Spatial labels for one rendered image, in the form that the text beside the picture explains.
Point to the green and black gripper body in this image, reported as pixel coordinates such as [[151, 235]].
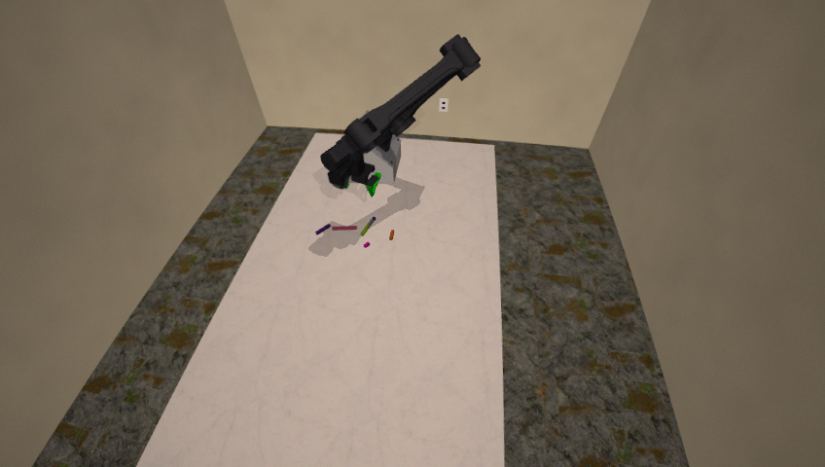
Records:
[[363, 179]]

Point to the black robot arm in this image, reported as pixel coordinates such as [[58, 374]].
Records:
[[459, 59]]

